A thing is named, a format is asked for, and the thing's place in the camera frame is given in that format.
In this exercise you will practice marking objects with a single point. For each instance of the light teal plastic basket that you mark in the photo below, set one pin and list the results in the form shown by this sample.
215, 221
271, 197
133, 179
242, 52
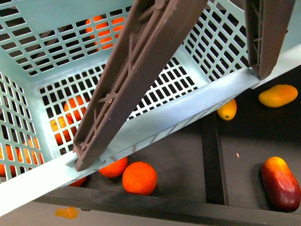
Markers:
52, 55

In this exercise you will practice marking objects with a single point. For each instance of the red yellow mango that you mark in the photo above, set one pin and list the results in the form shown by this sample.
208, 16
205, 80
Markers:
280, 184

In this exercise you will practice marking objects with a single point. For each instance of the orange front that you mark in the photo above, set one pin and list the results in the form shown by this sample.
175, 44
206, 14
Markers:
139, 178

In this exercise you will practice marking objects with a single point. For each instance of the orange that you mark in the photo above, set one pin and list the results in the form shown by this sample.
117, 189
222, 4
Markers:
139, 178
115, 169

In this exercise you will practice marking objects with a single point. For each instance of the orange upper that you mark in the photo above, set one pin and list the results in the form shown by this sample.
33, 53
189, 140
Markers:
115, 169

